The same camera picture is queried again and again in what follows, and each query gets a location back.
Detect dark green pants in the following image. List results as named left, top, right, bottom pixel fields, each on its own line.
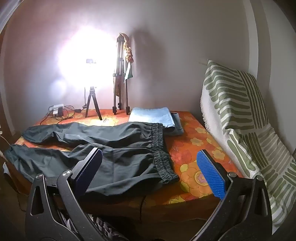
left=4, top=122, right=179, bottom=200

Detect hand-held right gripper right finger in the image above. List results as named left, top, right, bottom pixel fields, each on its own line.
left=188, top=149, right=273, bottom=241

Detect black power cable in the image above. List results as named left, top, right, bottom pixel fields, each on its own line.
left=42, top=105, right=87, bottom=123

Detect small black tripod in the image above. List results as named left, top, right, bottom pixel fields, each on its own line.
left=84, top=58, right=103, bottom=121

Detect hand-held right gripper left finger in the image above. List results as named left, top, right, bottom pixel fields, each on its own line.
left=25, top=147, right=103, bottom=241

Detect white power strip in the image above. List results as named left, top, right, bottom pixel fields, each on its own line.
left=48, top=104, right=65, bottom=116

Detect green striped white pillow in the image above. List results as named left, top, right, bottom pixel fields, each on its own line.
left=200, top=59, right=296, bottom=234

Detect patterned hanging cloth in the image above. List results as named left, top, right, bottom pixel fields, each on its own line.
left=122, top=34, right=135, bottom=84

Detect dark grey folded garment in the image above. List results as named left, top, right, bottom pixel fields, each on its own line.
left=163, top=112, right=185, bottom=136

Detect person's striped trouser leg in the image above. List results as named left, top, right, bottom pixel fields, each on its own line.
left=55, top=209, right=130, bottom=241

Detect orange floral bed sheet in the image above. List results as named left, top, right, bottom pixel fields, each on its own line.
left=3, top=108, right=245, bottom=220

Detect light blue folded towel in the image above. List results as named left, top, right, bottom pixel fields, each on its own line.
left=128, top=107, right=175, bottom=128

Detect tall brown tripod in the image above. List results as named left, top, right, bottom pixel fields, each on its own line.
left=112, top=33, right=130, bottom=115

